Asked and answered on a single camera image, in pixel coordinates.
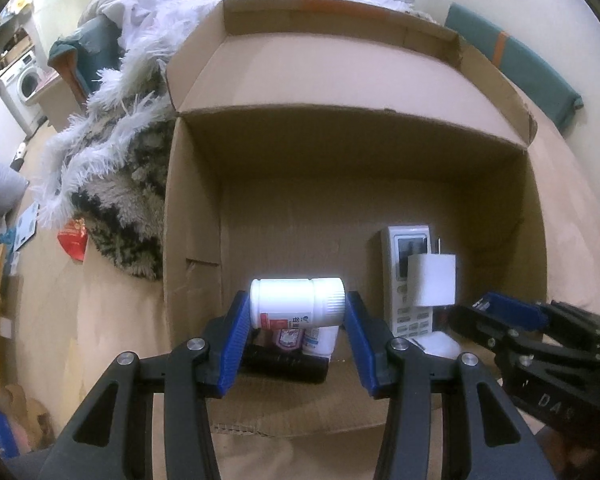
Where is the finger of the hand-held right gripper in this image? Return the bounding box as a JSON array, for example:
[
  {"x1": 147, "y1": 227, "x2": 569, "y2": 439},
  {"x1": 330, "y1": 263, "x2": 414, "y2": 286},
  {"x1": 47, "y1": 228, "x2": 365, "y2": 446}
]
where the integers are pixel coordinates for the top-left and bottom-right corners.
[
  {"x1": 447, "y1": 305, "x2": 518, "y2": 361},
  {"x1": 472, "y1": 291, "x2": 551, "y2": 332}
]

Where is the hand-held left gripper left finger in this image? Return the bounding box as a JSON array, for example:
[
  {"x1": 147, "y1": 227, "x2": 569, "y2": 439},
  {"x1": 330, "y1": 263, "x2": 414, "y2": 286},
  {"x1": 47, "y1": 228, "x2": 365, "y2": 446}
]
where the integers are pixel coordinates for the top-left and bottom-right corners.
[{"x1": 42, "y1": 290, "x2": 253, "y2": 480}]

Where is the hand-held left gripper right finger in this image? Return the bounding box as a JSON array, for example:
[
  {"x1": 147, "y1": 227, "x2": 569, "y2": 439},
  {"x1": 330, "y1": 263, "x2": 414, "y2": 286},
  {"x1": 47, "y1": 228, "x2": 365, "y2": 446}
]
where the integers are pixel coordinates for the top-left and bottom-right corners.
[{"x1": 344, "y1": 290, "x2": 558, "y2": 480}]

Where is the white rounded plastic case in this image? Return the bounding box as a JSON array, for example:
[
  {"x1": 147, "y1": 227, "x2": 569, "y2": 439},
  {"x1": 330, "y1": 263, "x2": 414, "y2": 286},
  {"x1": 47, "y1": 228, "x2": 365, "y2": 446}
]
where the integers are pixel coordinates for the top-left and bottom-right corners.
[{"x1": 412, "y1": 330, "x2": 463, "y2": 361}]

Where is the black flashlight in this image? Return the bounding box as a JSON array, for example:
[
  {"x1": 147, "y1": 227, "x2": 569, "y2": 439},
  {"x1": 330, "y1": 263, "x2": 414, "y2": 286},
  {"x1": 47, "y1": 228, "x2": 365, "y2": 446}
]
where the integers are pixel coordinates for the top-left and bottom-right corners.
[{"x1": 240, "y1": 342, "x2": 329, "y2": 385}]

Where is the pink patterned packet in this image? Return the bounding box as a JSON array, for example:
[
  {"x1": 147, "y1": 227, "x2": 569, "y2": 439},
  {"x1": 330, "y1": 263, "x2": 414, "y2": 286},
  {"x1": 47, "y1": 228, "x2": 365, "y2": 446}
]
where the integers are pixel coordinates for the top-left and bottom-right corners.
[{"x1": 272, "y1": 329, "x2": 305, "y2": 353}]

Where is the white charger plug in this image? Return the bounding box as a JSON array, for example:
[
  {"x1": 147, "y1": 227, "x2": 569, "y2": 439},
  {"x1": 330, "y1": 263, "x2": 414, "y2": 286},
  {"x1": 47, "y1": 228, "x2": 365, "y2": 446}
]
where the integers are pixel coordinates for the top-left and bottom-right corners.
[{"x1": 406, "y1": 238, "x2": 457, "y2": 307}]

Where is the large white pill bottle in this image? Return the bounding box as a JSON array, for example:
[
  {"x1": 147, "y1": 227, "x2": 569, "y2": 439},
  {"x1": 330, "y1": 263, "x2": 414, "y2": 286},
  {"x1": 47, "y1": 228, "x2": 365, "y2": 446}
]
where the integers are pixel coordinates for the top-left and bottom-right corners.
[{"x1": 249, "y1": 276, "x2": 347, "y2": 331}]

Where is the brown cardboard box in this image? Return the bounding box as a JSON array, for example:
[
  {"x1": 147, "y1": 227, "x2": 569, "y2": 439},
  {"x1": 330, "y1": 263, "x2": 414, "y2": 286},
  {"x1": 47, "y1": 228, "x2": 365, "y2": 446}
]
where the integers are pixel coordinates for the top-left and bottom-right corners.
[{"x1": 162, "y1": 0, "x2": 548, "y2": 438}]

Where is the small white pill bottle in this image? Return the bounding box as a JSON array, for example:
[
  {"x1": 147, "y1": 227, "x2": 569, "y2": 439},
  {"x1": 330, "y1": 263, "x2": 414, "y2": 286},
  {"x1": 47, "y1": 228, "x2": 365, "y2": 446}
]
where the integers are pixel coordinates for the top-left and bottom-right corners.
[{"x1": 302, "y1": 326, "x2": 341, "y2": 360}]

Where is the white remote control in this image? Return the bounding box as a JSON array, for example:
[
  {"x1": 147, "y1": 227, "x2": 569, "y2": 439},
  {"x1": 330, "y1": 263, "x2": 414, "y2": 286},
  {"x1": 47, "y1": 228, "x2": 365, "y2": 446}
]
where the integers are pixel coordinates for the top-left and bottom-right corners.
[{"x1": 380, "y1": 225, "x2": 438, "y2": 339}]

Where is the white fluffy patterned blanket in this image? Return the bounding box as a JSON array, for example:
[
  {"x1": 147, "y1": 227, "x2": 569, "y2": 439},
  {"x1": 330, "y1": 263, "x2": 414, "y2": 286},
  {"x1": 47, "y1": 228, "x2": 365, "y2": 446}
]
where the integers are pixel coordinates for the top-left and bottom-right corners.
[{"x1": 30, "y1": 40, "x2": 181, "y2": 281}]

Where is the red snack packet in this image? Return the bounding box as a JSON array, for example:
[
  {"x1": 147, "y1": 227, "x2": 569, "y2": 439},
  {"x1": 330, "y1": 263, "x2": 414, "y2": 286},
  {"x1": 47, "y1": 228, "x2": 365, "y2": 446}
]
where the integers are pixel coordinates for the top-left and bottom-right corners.
[{"x1": 56, "y1": 218, "x2": 88, "y2": 262}]

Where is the person's grey trouser leg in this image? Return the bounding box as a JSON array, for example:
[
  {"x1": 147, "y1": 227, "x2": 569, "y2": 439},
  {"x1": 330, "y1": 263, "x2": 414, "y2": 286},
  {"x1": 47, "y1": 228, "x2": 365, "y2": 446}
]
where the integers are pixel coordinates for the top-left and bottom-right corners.
[{"x1": 5, "y1": 452, "x2": 81, "y2": 480}]

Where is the teal flat cushion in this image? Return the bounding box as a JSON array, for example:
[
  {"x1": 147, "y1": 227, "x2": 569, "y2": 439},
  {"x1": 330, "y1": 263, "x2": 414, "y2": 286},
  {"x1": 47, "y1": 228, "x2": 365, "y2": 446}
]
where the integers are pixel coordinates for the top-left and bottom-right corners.
[{"x1": 444, "y1": 2, "x2": 584, "y2": 133}]

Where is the white and blue card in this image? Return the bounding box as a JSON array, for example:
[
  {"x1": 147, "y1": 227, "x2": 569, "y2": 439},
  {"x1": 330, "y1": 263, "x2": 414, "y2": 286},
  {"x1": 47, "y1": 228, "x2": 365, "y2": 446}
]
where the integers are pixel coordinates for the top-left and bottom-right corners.
[{"x1": 14, "y1": 202, "x2": 40, "y2": 252}]

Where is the grey cloth bundle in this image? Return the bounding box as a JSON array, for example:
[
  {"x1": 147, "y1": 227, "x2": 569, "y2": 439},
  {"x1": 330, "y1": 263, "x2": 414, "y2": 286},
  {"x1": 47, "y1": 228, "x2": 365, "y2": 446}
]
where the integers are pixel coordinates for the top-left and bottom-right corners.
[{"x1": 0, "y1": 162, "x2": 30, "y2": 216}]

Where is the teal pillow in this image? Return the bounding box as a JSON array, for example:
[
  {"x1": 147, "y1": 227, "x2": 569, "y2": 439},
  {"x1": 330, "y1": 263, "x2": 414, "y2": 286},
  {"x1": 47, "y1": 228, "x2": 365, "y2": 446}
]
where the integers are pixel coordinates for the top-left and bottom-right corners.
[{"x1": 47, "y1": 15, "x2": 126, "y2": 101}]

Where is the white washing machine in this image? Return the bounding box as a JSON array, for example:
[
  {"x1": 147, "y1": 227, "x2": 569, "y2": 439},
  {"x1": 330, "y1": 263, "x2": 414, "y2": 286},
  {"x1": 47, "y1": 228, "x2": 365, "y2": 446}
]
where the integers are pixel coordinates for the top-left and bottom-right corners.
[{"x1": 0, "y1": 50, "x2": 48, "y2": 121}]

